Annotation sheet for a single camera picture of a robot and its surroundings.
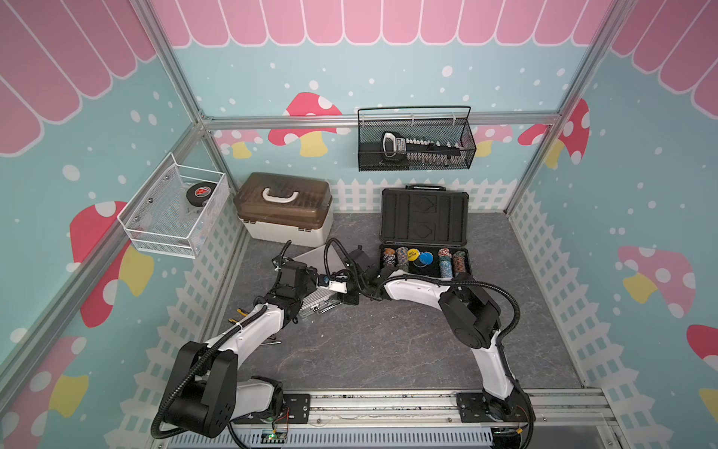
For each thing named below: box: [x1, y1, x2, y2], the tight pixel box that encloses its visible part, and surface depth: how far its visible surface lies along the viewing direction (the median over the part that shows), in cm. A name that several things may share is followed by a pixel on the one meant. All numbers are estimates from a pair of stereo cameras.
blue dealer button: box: [418, 250, 434, 266], surface depth 104 cm
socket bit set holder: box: [381, 131, 461, 164], surface depth 91 cm
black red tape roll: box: [186, 181, 218, 207], surface depth 81 cm
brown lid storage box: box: [233, 172, 334, 248], surface depth 101 cm
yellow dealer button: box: [406, 247, 420, 262], surface depth 104 cm
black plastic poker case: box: [378, 185, 473, 279], surface depth 108 cm
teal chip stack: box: [437, 247, 454, 278], surface depth 101 cm
